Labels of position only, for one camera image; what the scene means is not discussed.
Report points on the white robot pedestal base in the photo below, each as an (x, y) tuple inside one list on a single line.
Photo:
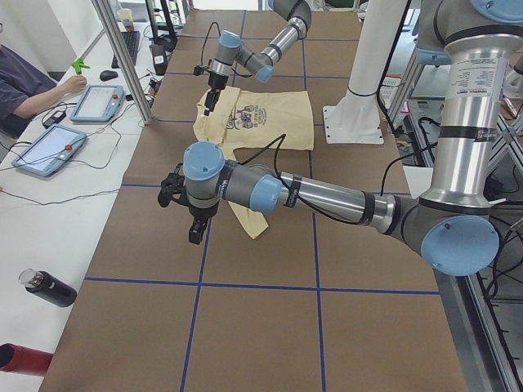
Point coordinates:
[(355, 119)]

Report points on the green plastic clamp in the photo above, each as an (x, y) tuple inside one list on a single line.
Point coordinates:
[(79, 65)]

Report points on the black keyboard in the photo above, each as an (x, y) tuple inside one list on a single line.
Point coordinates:
[(132, 42)]

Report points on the blue teach pendant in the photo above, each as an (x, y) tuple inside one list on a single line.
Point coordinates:
[(98, 104), (50, 152)]

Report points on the seated person in grey shirt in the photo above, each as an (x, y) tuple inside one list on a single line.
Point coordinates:
[(26, 91)]

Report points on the beige long-sleeve printed shirt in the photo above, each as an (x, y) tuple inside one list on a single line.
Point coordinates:
[(249, 120)]

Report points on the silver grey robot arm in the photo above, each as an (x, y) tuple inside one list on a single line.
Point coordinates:
[(232, 50), (285, 168)]

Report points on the red cylinder bottle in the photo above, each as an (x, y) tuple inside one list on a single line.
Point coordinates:
[(23, 360)]

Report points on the blue teach pendant near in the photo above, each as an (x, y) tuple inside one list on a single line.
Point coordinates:
[(50, 152)]

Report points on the grey aluminium frame post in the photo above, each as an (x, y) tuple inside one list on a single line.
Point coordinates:
[(111, 28)]

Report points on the black insulated bottle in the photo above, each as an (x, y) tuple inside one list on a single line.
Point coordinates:
[(47, 287)]

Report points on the black computer mouse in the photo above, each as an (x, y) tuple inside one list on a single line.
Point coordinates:
[(107, 75)]

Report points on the blue teach pendant far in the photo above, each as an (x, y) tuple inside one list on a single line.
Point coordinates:
[(98, 104)]

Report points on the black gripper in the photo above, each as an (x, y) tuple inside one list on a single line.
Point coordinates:
[(201, 212), (215, 82)]

